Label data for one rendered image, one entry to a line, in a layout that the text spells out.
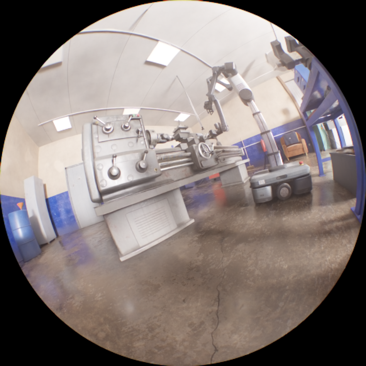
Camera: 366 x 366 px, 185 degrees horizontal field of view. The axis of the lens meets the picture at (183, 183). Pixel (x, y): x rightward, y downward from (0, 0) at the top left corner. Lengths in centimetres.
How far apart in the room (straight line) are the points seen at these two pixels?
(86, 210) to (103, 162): 349
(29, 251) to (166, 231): 275
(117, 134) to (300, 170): 163
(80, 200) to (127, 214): 350
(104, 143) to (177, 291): 113
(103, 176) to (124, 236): 47
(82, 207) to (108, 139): 345
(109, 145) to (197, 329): 124
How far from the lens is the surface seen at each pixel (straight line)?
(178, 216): 111
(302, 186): 118
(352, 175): 117
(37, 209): 391
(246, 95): 139
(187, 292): 56
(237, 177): 253
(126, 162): 88
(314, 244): 68
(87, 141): 112
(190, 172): 137
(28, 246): 295
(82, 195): 431
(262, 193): 113
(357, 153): 84
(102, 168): 86
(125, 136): 112
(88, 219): 429
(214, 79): 145
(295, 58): 96
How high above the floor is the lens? 45
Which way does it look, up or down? 1 degrees down
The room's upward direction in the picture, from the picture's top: 18 degrees counter-clockwise
